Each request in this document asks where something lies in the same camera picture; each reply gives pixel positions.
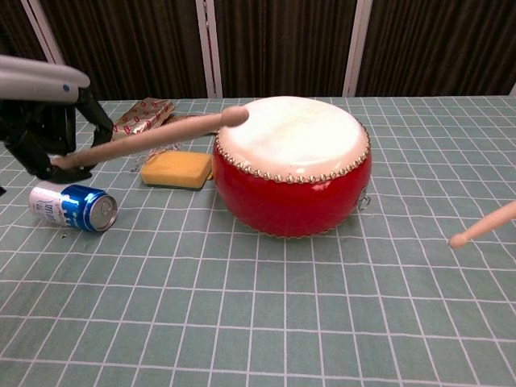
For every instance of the pale wooden drumstick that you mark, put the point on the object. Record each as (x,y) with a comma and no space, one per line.
(161,135)
(488,223)

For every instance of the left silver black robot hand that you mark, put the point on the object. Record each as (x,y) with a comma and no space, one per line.
(32,84)

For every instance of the dark ribbed partition panel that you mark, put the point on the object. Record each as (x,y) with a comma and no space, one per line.
(12,24)
(129,48)
(282,48)
(443,48)

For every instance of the orange foil snack packet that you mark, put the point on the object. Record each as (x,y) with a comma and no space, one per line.
(189,118)

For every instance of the green checked tablecloth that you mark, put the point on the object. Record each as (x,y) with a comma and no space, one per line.
(242,302)

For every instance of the gold snack wrapper red print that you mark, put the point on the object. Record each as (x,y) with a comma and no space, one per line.
(145,117)

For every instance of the white partition post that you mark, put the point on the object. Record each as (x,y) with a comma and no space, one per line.
(210,60)
(42,28)
(356,48)

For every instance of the blue and white drink can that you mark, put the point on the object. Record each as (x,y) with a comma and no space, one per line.
(76,207)

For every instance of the yellow sponge with green base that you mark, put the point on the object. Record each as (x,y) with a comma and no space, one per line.
(177,169)

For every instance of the red drum with white skin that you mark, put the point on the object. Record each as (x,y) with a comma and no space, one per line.
(290,201)

